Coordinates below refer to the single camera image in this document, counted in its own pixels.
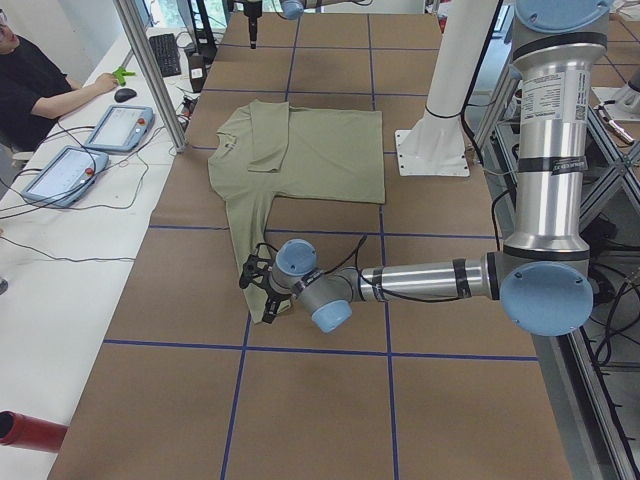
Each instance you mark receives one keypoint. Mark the aluminium frame post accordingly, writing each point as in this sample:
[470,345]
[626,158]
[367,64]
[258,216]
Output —
[136,35]

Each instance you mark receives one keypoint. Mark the green plastic tool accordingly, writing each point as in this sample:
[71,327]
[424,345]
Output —
[121,74]

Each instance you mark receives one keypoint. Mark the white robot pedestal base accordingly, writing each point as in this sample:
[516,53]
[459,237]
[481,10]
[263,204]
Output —
[435,146]

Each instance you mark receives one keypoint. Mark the black keyboard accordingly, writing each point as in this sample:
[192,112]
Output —
[166,54]

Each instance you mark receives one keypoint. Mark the aluminium frame cabinet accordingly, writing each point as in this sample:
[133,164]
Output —
[594,372]

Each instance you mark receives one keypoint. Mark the red cylinder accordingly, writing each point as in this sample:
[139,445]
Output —
[26,432]

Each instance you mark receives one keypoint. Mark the far blue teach pendant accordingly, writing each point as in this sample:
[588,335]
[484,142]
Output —
[121,129]

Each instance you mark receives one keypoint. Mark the black computer mouse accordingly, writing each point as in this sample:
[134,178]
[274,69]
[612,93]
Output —
[124,94]

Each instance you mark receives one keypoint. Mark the sage green long-sleeve shirt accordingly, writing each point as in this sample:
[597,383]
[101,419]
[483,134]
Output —
[267,150]

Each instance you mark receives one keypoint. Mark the blue teach pendant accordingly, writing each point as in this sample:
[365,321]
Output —
[66,177]
[121,129]

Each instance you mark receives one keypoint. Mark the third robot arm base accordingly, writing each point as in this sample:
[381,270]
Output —
[618,105]

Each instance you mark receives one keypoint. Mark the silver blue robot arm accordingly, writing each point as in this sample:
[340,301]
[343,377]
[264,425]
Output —
[538,272]
[290,10]

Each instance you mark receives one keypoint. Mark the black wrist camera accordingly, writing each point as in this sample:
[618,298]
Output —
[256,269]

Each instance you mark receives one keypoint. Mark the near blue teach pendant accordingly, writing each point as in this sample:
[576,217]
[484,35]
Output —
[66,177]

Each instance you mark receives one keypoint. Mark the person in black shirt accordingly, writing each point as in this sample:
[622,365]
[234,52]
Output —
[35,93]

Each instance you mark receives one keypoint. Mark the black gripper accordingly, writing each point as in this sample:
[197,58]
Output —
[251,18]
[276,295]

